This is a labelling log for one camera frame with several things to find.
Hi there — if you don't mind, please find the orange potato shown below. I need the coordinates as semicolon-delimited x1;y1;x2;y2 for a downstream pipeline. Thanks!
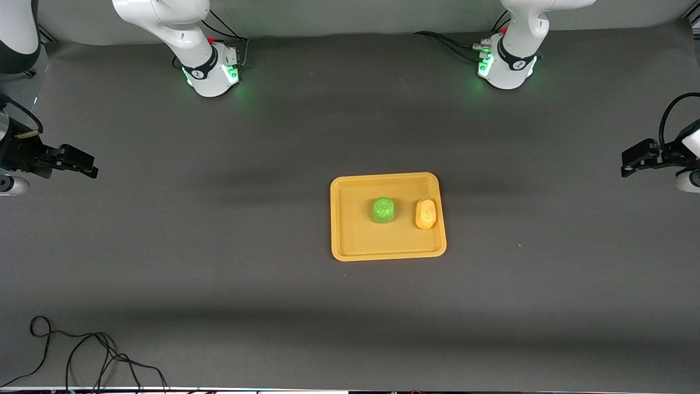
415;198;438;230

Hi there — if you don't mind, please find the green toy pepper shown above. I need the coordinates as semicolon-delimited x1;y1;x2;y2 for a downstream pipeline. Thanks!
371;196;397;224

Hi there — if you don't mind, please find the yellow plastic tray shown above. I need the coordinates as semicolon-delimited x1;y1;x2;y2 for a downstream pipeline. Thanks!
330;172;447;262

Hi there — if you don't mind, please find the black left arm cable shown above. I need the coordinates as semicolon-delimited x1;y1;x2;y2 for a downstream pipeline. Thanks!
658;92;700;149

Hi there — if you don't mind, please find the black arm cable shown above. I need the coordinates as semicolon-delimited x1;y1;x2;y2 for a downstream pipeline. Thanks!
658;92;700;149
0;94;44;135

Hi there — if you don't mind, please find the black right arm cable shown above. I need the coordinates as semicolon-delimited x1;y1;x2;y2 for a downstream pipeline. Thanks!
0;94;44;135

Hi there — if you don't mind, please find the thin black looped cable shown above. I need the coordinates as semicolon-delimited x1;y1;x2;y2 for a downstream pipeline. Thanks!
0;316;168;392
66;333;144;392

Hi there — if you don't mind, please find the black right base cable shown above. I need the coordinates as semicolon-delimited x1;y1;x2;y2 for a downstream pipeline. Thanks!
201;5;250;69

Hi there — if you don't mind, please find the black base cable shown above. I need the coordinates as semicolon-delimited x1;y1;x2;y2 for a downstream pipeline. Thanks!
413;31;488;62
201;5;250;69

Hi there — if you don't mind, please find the black left base cable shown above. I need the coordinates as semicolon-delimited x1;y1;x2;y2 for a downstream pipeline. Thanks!
413;31;488;62

